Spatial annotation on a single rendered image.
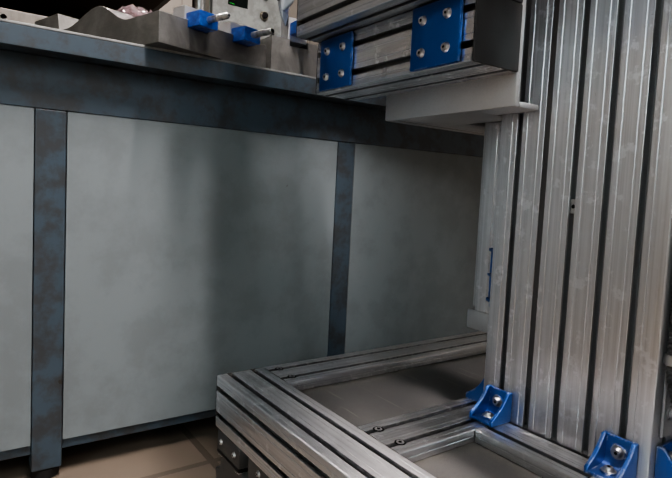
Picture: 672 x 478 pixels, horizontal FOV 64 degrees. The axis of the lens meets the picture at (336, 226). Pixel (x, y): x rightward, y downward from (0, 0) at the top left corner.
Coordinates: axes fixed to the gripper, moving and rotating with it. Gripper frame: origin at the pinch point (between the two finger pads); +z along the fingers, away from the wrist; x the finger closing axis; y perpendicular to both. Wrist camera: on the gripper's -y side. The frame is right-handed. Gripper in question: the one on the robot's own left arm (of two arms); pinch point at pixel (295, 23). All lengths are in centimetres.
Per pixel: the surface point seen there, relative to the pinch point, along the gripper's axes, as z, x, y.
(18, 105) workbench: 26, -55, 4
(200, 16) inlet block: 7.7, -27.9, 14.5
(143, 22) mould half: 9.2, -36.3, 8.7
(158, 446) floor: 93, -29, 1
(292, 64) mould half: 9.8, -1.6, 2.1
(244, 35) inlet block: 8.4, -17.7, 11.3
